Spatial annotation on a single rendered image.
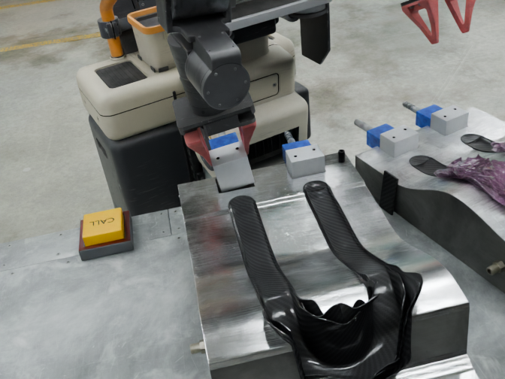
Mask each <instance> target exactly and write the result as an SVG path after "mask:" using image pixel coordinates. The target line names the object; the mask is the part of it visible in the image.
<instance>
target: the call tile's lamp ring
mask: <svg viewBox="0 0 505 379"><path fill-rule="evenodd" d="M123 214H125V238H124V239H119V240H115V241H109V242H105V243H101V244H94V245H90V246H87V247H84V246H83V242H84V241H83V220H81V221H80V243H79V251H82V250H88V249H92V248H97V247H103V246H107V245H111V244H117V243H121V242H125V241H130V240H131V236H130V221H129V211H123Z"/></svg>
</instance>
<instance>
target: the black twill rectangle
mask: <svg viewBox="0 0 505 379"><path fill-rule="evenodd" d="M397 188H398V178H396V177H395V176H394V175H392V174H390V173H389V172H387V171H386V170H385V171H384V175H383V185H382V190H381V196H380V207H381V208H382V209H383V210H385V211H386V212H388V213H389V214H391V215H393V212H394V207H395V198H396V193H397Z"/></svg>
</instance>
